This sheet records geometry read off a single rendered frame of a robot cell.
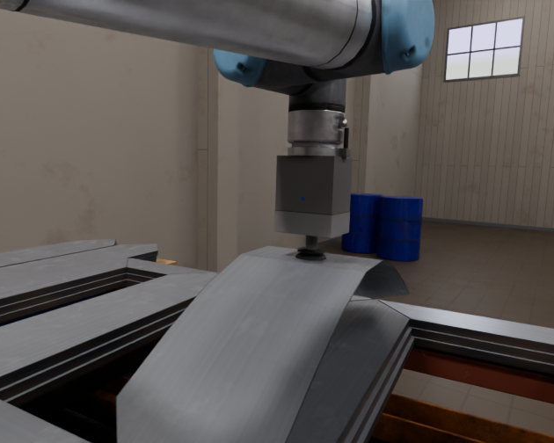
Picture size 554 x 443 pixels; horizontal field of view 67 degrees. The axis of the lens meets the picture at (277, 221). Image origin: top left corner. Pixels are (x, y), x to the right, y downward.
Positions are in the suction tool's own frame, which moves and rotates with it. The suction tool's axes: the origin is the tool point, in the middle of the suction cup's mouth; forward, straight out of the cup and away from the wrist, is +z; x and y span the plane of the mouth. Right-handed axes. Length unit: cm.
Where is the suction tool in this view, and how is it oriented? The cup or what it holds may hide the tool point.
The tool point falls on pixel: (310, 265)
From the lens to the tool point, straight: 58.5
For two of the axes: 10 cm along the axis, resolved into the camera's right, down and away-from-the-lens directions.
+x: -5.2, 0.9, -8.5
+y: -8.6, -0.9, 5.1
